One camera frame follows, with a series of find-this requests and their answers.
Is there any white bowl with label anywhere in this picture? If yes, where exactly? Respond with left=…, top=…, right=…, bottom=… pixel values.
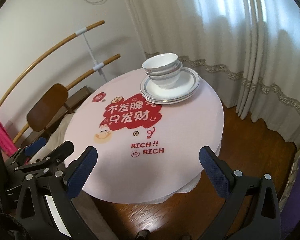
left=149, top=67, right=182, bottom=89

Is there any large plate grey rim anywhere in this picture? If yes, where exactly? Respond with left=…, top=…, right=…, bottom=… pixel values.
left=140, top=85, right=199, bottom=100

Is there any small plate grey rim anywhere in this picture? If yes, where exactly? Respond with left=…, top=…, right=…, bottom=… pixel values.
left=140, top=67, right=200, bottom=101

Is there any bamboo curved pole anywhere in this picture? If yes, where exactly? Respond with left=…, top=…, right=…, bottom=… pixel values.
left=0, top=20, right=105, bottom=107
left=13, top=54, right=121, bottom=143

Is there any pink folded cloth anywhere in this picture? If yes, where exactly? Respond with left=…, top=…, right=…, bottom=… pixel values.
left=0, top=122, right=18, bottom=162

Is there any purple cloth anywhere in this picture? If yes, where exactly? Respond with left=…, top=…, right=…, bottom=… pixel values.
left=281, top=161, right=300, bottom=239

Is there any brown wooden chair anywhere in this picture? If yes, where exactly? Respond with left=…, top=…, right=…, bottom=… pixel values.
left=26, top=83, right=74, bottom=135

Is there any white lamp stand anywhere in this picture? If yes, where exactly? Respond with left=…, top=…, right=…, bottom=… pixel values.
left=75, top=27, right=108, bottom=82

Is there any white curtain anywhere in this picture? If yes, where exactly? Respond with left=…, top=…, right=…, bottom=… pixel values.
left=127, top=0, right=300, bottom=147

